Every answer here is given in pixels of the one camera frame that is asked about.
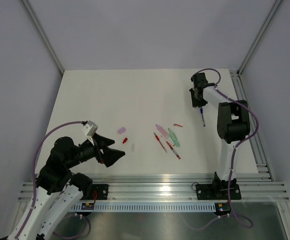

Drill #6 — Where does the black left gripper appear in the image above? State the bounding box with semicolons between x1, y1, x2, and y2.
66;132;125;169

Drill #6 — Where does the blue grip gel pen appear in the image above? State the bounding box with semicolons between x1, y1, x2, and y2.
199;107;206;127

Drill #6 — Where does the red grip gel pen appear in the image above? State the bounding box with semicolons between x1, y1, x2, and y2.
153;132;167;154

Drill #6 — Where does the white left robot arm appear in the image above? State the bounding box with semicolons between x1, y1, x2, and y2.
5;134;126;240

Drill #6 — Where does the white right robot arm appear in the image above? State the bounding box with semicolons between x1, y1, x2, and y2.
189;71;251;198

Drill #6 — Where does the clear small pen cap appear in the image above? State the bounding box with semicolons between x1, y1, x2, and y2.
131;143;136;152

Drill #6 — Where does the red ink clear pen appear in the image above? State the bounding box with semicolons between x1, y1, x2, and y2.
166;141;181;160

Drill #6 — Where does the green highlighter pen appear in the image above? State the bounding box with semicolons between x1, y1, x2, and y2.
168;128;180;148

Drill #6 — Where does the pink highlighter cap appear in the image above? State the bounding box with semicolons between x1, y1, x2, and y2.
117;127;126;134

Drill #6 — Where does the left circuit board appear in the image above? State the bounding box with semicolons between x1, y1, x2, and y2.
81;202;95;212

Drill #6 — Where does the circuit board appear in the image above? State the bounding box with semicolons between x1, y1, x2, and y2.
81;202;95;212
215;202;231;214

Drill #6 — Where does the thin white red marker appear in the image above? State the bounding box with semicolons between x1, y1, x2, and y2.
161;135;175;147

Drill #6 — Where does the right circuit board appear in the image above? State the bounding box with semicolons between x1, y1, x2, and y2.
215;202;231;214

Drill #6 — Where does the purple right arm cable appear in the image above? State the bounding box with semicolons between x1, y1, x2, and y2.
184;68;261;230

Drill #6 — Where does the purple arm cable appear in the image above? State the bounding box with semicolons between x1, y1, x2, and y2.
13;120;91;240
184;68;261;230

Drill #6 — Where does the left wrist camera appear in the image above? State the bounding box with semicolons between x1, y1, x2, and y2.
81;120;98;138

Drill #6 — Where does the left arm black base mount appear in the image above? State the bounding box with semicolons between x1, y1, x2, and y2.
81;184;109;201

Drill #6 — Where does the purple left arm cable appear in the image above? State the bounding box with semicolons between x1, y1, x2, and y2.
13;120;91;240

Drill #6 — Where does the white slotted cable duct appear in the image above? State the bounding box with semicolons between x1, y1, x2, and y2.
70;202;216;213

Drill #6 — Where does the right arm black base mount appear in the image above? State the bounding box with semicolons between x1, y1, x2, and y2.
192;183;242;201

